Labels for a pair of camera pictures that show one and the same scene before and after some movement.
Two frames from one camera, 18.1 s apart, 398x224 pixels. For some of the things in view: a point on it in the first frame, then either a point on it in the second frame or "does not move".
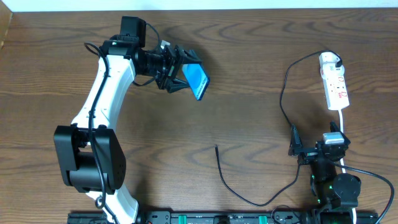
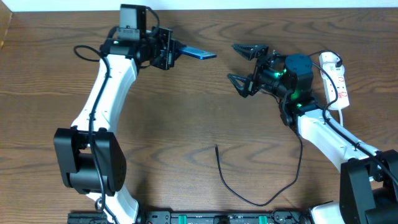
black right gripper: [311, 150] -> [257, 72]
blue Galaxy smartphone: [197, 78] -> [197, 53]
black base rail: [230, 217] does not move
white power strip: [332, 70] does not move
